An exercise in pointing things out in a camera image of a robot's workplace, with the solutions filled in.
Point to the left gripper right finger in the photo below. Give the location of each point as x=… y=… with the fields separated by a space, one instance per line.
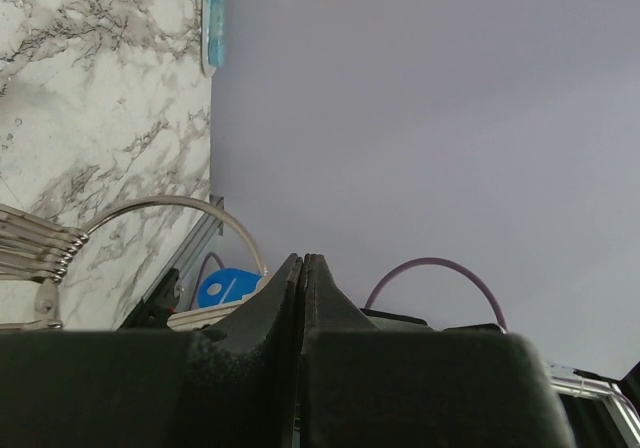
x=333 y=355

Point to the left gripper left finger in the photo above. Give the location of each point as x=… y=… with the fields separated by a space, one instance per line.
x=228 y=385

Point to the keyring with key bunch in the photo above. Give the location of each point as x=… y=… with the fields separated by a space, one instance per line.
x=57 y=277

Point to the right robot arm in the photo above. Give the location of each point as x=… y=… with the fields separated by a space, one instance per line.
x=600 y=393

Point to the blue packaged item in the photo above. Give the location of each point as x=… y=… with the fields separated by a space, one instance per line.
x=213 y=43

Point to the aluminium rail base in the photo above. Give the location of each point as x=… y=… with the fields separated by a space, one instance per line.
x=174 y=289

